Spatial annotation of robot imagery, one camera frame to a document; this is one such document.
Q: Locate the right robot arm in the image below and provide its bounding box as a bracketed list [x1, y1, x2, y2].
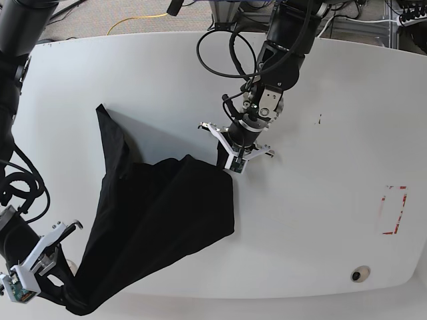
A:
[1, 1, 82, 306]

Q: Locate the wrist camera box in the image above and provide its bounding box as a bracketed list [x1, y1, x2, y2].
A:
[1, 265, 41, 304]
[224, 155, 247, 174]

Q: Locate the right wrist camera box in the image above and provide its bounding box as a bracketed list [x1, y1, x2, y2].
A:
[1, 265, 41, 304]

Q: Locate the yellow cable on floor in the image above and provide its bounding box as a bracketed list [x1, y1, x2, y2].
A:
[106, 12, 167, 36]

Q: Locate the red tape rectangle marking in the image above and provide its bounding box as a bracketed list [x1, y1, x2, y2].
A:
[377, 185, 408, 235]

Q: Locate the left table grommet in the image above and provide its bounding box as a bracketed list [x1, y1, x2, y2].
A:
[66, 259, 78, 275]

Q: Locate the black T-shirt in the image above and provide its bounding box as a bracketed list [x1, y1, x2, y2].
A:
[64, 105, 235, 316]

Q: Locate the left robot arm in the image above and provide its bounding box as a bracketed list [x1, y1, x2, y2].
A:
[196, 1, 331, 173]

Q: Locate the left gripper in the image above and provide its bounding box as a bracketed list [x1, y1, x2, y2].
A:
[198, 121, 275, 169]

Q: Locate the right table grommet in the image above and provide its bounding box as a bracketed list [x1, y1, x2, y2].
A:
[350, 265, 371, 283]

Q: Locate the table grommet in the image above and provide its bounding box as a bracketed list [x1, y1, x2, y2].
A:
[350, 265, 371, 283]
[66, 259, 78, 275]

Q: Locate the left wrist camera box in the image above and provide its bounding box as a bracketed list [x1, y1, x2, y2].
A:
[224, 155, 247, 174]

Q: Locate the white power strip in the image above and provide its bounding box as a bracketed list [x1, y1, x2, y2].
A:
[396, 7, 426, 27]

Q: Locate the aluminium table leg frame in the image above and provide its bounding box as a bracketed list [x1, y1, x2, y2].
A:
[207, 1, 243, 31]

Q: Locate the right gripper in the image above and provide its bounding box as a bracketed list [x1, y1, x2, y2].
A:
[6, 219, 83, 302]

